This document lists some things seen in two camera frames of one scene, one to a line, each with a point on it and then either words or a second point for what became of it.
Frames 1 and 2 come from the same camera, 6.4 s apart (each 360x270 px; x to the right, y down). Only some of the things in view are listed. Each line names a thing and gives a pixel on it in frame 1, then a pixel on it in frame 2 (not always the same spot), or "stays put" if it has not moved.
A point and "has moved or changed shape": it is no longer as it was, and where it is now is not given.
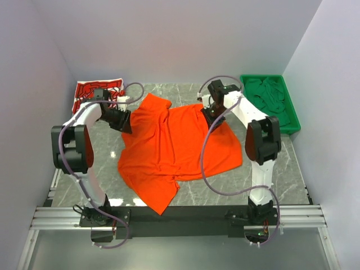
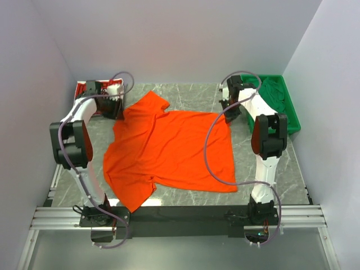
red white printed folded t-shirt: (85, 90) stays put
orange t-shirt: (165, 148) has moved or changed shape
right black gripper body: (213, 119) -> (230, 111)
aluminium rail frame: (56, 216) stays put
